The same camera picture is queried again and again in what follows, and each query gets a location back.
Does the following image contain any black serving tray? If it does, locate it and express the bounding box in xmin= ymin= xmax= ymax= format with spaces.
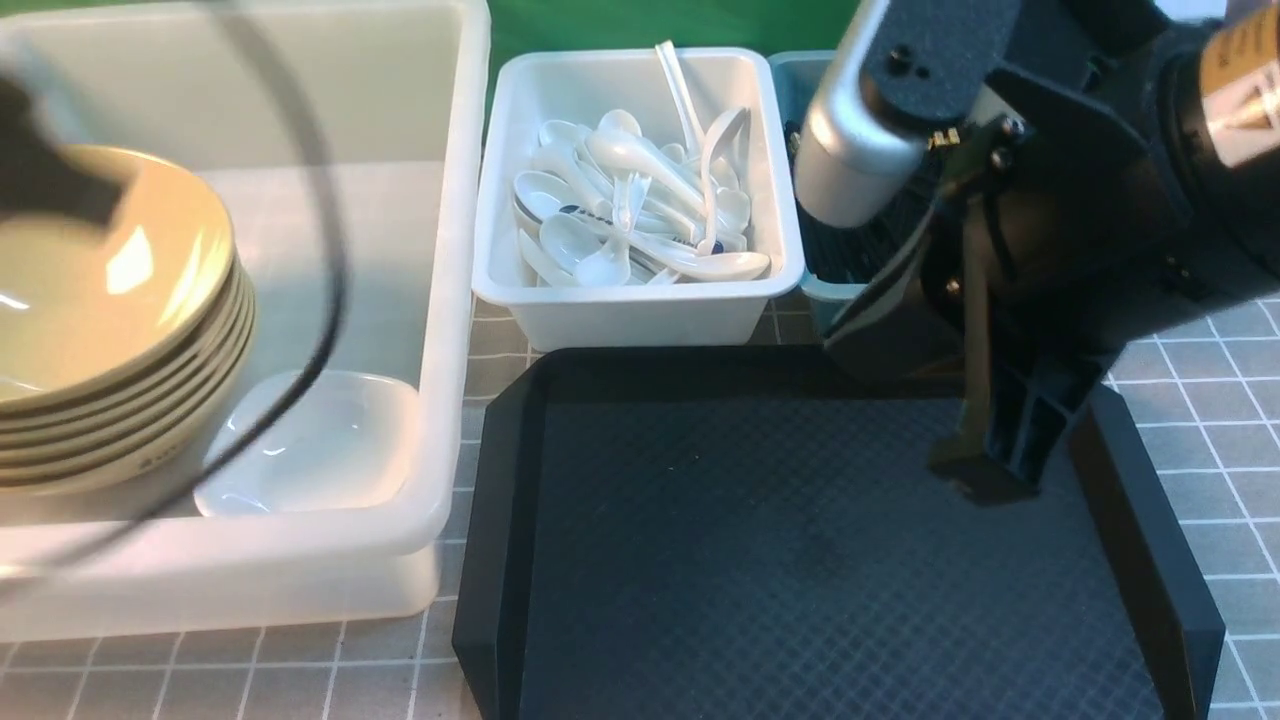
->
xmin=453 ymin=346 xmax=1225 ymax=719

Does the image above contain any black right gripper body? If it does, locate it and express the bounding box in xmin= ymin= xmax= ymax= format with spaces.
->
xmin=826 ymin=60 xmax=1277 ymax=406

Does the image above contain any white spoon centre pile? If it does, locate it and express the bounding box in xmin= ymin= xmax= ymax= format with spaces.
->
xmin=585 ymin=128 xmax=705 ymax=217

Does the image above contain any stacked tan bowl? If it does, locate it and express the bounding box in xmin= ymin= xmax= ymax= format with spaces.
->
xmin=1 ymin=263 xmax=243 ymax=433
xmin=3 ymin=313 xmax=259 ymax=496
xmin=3 ymin=288 xmax=256 ymax=486
xmin=1 ymin=268 xmax=251 ymax=451

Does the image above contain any tan noodle bowl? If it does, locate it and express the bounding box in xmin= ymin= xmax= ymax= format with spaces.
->
xmin=1 ymin=143 xmax=236 ymax=413

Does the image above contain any white spoon bin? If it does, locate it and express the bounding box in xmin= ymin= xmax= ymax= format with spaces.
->
xmin=472 ymin=47 xmax=803 ymax=352

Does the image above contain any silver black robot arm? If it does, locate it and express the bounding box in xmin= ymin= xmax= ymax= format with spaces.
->
xmin=792 ymin=1 xmax=1279 ymax=503

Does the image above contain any top stacked tan bowl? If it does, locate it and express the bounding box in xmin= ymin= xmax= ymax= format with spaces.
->
xmin=1 ymin=263 xmax=243 ymax=433

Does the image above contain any upright white spoon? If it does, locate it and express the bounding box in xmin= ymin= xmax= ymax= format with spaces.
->
xmin=655 ymin=40 xmax=704 ymax=158

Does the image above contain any blue chopstick bin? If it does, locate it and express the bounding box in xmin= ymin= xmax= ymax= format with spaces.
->
xmin=768 ymin=50 xmax=876 ymax=336

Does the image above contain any white spoon front of bin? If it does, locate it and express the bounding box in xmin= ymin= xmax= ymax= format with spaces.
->
xmin=627 ymin=234 xmax=771 ymax=282

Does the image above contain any large translucent white bin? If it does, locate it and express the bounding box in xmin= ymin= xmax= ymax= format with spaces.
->
xmin=1 ymin=1 xmax=489 ymax=643

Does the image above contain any green cloth backdrop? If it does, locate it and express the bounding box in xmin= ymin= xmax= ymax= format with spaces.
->
xmin=489 ymin=1 xmax=858 ymax=70

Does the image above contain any white sauce dish in bin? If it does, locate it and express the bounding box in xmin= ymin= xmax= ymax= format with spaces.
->
xmin=193 ymin=370 xmax=420 ymax=518

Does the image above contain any black cable left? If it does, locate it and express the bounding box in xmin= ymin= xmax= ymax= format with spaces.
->
xmin=0 ymin=0 xmax=349 ymax=591

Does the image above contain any bottom stacked tan bowl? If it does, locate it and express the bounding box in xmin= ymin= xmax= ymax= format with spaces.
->
xmin=3 ymin=313 xmax=259 ymax=496

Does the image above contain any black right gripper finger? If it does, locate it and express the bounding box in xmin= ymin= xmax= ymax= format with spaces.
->
xmin=928 ymin=190 xmax=1111 ymax=505

